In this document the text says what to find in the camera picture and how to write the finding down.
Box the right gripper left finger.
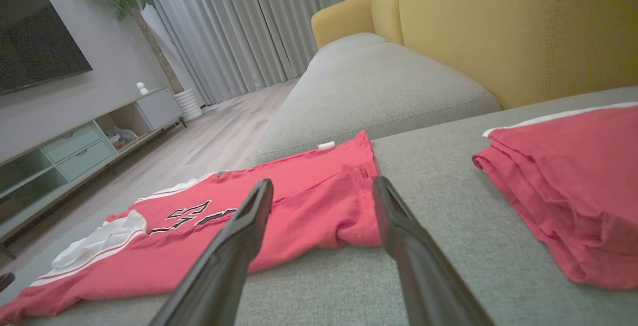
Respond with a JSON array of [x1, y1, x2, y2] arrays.
[[149, 178, 275, 326]]

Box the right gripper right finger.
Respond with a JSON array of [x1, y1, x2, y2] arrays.
[[372, 176, 495, 326]]

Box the red basketball jersey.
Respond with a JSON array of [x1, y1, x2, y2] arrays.
[[0, 130, 382, 325]]

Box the red Bulls basketball shorts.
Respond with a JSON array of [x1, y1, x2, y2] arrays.
[[472, 103, 638, 291]]

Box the white ribbed plant pot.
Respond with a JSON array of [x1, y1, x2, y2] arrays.
[[172, 88, 204, 123]]

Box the clutter in cabinet shelf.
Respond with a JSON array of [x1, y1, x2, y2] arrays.
[[106, 126, 139, 150]]

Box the pale green television cabinet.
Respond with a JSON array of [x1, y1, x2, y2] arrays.
[[0, 87, 188, 260]]

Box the small grey sofa seat cushion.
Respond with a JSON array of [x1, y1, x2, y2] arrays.
[[255, 32, 502, 165]]

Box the grey curtains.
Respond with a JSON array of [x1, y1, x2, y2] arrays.
[[149, 0, 390, 107]]

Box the yellow sofa backrest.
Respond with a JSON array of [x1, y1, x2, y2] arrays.
[[311, 0, 638, 111]]

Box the black flat television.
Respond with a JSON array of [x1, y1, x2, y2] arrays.
[[0, 0, 94, 97]]

